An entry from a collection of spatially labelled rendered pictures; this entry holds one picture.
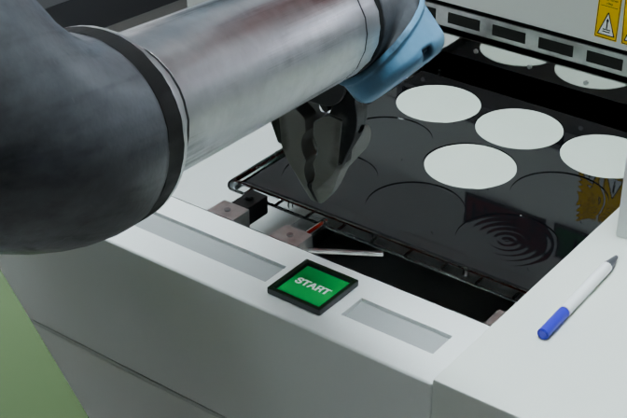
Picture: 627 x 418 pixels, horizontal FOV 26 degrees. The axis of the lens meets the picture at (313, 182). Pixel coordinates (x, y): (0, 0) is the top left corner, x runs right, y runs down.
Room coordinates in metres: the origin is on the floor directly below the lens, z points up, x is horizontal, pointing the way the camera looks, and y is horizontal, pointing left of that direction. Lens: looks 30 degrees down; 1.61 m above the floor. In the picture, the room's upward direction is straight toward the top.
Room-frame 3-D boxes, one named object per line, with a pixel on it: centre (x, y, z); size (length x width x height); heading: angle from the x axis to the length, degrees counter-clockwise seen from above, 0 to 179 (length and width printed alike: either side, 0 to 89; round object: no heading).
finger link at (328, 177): (0.97, -0.03, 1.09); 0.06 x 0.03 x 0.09; 144
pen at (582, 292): (0.94, -0.22, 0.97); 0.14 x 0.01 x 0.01; 145
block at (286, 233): (1.11, 0.04, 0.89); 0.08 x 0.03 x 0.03; 143
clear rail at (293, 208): (1.14, -0.06, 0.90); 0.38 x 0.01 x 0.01; 53
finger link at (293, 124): (0.98, 0.00, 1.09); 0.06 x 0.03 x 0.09; 144
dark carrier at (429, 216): (1.28, -0.17, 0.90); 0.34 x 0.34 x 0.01; 53
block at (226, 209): (1.15, 0.10, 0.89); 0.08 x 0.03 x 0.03; 143
